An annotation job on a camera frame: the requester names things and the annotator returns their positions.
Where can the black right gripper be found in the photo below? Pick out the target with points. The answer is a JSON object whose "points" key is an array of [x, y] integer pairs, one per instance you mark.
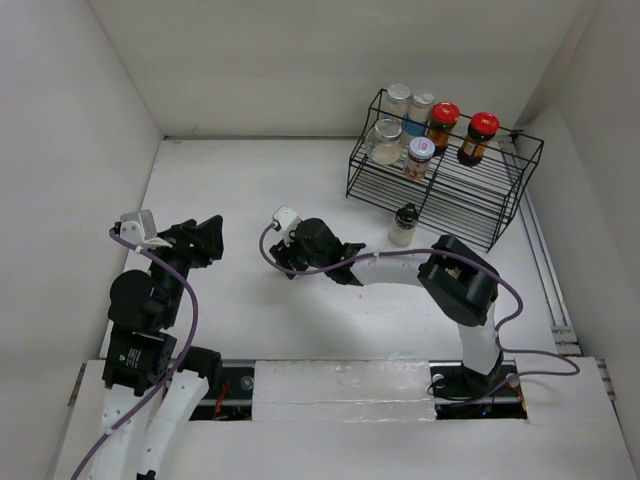
{"points": [[282, 252]]}

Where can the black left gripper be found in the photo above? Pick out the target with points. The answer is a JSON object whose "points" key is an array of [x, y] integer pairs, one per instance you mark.
{"points": [[201, 242]]}

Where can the black cap white spice bottle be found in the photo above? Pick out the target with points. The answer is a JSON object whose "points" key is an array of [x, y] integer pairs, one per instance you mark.
{"points": [[404, 225]]}

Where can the round clear glass jar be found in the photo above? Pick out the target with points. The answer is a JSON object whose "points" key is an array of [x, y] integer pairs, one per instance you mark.
{"points": [[382, 142]]}

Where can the white lid jar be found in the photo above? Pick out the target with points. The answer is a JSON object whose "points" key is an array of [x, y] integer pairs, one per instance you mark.
{"points": [[420, 151]]}

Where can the blue label spice jar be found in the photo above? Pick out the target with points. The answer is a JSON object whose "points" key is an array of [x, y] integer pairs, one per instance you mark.
{"points": [[417, 115]]}

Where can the silver lid spice jar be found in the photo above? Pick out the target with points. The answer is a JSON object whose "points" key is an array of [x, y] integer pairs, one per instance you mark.
{"points": [[395, 101]]}

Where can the red lid sauce jar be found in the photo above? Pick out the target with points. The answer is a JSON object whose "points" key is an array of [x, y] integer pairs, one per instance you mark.
{"points": [[481, 129], [442, 120]]}

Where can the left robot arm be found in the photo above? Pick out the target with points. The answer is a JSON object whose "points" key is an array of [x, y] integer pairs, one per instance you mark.
{"points": [[154, 377]]}

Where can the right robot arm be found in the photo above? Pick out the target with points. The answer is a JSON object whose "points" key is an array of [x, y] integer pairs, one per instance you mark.
{"points": [[460, 282]]}

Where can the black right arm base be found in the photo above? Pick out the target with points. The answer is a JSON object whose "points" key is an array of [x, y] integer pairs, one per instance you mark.
{"points": [[462, 394]]}

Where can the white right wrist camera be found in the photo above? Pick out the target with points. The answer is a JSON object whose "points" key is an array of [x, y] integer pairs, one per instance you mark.
{"points": [[285, 219]]}

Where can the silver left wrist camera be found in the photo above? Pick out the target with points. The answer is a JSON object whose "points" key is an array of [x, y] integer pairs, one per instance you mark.
{"points": [[138, 228]]}

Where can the black wire rack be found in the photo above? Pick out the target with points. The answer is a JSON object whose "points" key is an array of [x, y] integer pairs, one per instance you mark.
{"points": [[476, 204]]}

